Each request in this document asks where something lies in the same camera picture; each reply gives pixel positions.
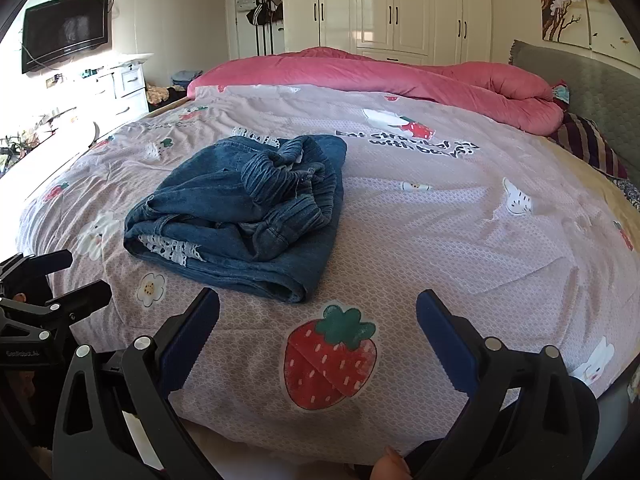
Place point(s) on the white drawer dresser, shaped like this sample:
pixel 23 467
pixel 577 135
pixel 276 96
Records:
pixel 106 89

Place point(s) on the blue folded clothes pile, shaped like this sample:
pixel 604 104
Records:
pixel 184 77

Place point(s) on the white built-in wardrobe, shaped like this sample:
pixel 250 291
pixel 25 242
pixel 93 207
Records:
pixel 427 32

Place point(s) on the grey padded headboard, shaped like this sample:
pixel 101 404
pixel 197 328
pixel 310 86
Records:
pixel 598 91

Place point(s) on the striped purple pillow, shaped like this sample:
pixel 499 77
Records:
pixel 581 137

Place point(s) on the black wall television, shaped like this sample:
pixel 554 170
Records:
pixel 57 29

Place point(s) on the hanging bags on door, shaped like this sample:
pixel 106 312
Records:
pixel 260 27

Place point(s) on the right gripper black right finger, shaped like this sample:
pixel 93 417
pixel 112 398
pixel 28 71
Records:
pixel 521 419

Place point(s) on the pink strawberry bear bedsheet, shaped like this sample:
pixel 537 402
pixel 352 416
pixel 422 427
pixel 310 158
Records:
pixel 527 242

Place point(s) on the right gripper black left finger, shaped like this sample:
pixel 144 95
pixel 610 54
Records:
pixel 115 421

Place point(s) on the right hand red nails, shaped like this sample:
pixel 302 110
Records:
pixel 391 466

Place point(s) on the dark floral fabric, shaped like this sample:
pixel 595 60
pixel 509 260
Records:
pixel 631 192

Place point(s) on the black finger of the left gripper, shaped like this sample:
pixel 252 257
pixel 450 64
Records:
pixel 19 268
pixel 76 305

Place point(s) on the floral wall painting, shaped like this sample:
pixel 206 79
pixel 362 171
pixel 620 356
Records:
pixel 589 24

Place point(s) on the blue denim pants lace trim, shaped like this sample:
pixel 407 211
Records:
pixel 247 216

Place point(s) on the pink plush comforter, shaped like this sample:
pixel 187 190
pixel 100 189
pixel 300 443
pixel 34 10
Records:
pixel 502 92

